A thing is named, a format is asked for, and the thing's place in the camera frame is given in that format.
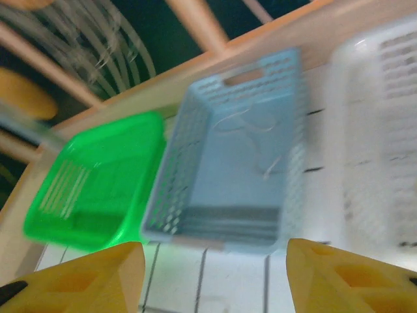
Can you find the green plastic basket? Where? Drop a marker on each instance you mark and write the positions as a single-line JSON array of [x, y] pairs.
[[97, 182]]

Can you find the aluminium frame post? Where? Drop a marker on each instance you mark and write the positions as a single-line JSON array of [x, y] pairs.
[[32, 128]]

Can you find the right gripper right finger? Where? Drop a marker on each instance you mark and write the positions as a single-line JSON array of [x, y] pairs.
[[352, 287]]

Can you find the blue plastic basket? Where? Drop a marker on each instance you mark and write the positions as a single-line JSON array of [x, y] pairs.
[[234, 182]]

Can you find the white plastic basket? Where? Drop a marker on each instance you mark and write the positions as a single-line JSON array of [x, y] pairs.
[[374, 146]]

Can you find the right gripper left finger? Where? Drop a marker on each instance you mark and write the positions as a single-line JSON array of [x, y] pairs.
[[81, 287]]

